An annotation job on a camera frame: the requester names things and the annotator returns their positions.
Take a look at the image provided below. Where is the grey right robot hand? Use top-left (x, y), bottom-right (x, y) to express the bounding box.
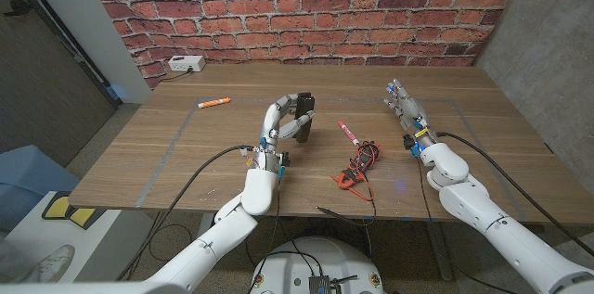
top-left (382, 78), bottom-right (435, 147)

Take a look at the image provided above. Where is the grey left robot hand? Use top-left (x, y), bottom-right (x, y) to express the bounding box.
top-left (252, 93), bottom-right (316, 174)

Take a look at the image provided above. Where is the black stapler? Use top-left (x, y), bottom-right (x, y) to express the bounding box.
top-left (294, 92), bottom-right (316, 144)

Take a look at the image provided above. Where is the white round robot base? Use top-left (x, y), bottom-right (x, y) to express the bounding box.
top-left (250, 236), bottom-right (385, 294)

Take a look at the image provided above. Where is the white marker with red cap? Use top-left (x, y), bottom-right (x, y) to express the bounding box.
top-left (337, 120), bottom-right (361, 147)

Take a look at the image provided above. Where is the orange marker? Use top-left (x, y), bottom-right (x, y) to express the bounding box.
top-left (198, 96), bottom-right (232, 109)

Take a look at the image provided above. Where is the red clamp meter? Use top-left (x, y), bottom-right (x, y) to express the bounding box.
top-left (330, 141), bottom-right (381, 191)

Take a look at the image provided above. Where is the black test probe lead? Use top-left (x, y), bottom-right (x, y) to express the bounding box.
top-left (316, 205), bottom-right (378, 228)

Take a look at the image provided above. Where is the grey table leg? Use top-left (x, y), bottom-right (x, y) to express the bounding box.
top-left (424, 222), bottom-right (454, 282)
top-left (197, 212), bottom-right (217, 239)

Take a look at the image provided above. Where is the white power strip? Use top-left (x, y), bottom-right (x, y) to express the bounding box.
top-left (167, 55), bottom-right (207, 73)

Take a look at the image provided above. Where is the printed red brick backdrop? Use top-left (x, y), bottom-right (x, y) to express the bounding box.
top-left (81, 0), bottom-right (530, 91)

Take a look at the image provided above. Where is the white robot torso edge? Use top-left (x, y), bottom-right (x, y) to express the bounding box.
top-left (0, 281), bottom-right (187, 294)

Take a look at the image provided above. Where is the white sneaker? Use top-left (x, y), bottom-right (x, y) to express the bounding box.
top-left (34, 244), bottom-right (76, 284)

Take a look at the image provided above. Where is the grey trouser leg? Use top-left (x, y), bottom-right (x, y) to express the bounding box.
top-left (0, 237), bottom-right (39, 282)

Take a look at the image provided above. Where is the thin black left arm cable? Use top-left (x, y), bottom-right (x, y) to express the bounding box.
top-left (248, 168), bottom-right (285, 294)

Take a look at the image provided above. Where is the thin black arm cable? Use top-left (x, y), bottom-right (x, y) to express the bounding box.
top-left (248, 168), bottom-right (285, 294)
top-left (415, 157), bottom-right (521, 294)

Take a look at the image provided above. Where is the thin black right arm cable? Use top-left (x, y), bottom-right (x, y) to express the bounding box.
top-left (415, 157), bottom-right (521, 294)

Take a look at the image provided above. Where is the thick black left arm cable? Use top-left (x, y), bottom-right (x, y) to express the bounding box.
top-left (115, 144), bottom-right (256, 282)

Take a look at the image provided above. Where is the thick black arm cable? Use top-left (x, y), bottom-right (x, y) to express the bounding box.
top-left (115, 144), bottom-right (256, 282)
top-left (435, 131), bottom-right (594, 258)

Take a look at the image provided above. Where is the red test lead wire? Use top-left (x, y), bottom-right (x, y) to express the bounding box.
top-left (355, 175), bottom-right (376, 203)

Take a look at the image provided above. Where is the black power strip cord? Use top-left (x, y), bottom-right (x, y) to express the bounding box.
top-left (160, 69), bottom-right (194, 83)

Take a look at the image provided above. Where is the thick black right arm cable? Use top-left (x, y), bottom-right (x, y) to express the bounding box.
top-left (435, 131), bottom-right (594, 258)

